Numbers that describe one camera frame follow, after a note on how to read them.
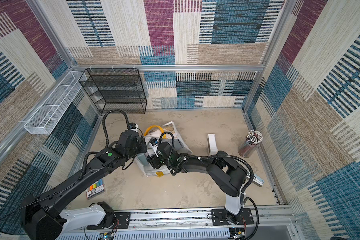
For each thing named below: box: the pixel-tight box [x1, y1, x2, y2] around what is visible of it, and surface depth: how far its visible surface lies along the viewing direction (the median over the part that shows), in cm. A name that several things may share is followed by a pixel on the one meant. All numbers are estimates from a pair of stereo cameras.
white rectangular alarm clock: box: [207, 133, 219, 156], surface depth 96 cm
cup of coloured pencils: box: [238, 130, 264, 158], surface depth 85 cm
